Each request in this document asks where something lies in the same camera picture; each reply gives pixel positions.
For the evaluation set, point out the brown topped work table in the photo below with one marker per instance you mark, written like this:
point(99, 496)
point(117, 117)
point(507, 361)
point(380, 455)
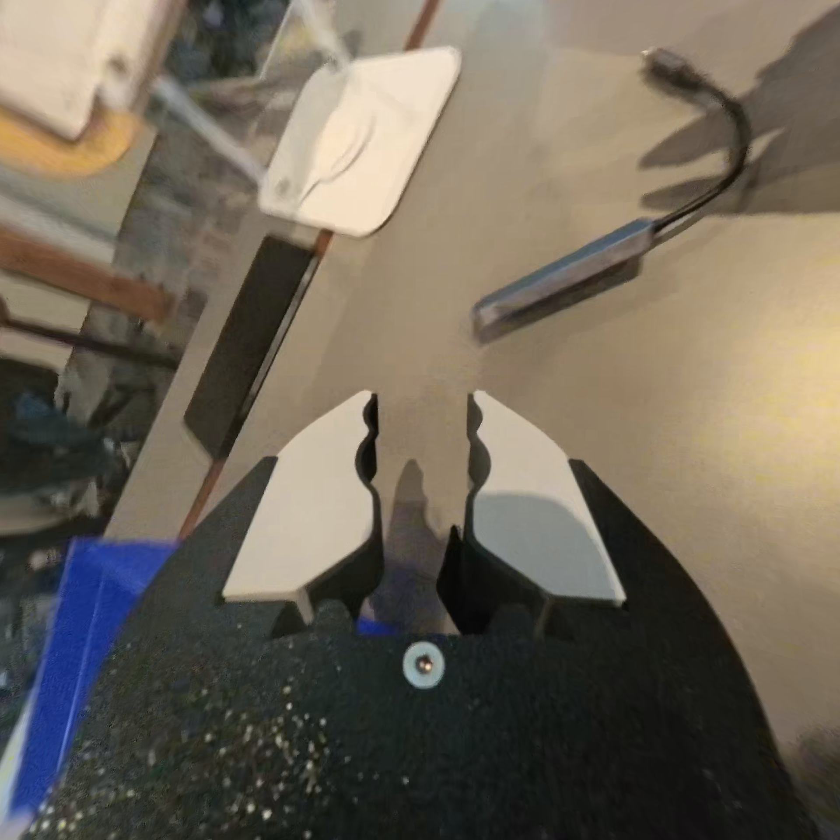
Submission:
point(85, 275)

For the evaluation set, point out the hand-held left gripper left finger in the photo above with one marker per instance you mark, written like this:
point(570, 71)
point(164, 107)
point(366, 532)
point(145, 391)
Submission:
point(308, 518)

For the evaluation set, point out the blue plastic bin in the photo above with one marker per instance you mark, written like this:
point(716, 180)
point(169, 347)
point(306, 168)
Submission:
point(85, 643)

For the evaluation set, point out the white document stand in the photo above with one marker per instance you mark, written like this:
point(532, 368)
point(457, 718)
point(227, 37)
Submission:
point(367, 138)

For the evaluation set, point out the black desk mat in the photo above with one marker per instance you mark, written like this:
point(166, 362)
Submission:
point(249, 348)

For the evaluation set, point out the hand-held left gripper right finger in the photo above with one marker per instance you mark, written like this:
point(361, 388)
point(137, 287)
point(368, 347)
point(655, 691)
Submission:
point(538, 525)

